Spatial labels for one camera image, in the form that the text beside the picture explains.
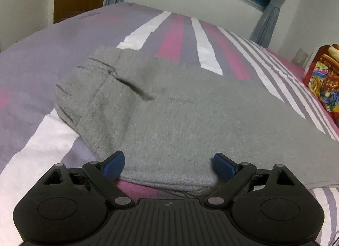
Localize grey sweat pants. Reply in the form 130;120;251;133
56;47;338;194

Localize striped purple pink bedsheet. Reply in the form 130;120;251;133
1;3;338;245

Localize colourful red folded blanket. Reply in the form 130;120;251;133
303;43;338;126

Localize grey curtain right side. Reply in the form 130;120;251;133
249;0;286;48

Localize wall power socket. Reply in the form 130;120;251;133
292;49;308;66

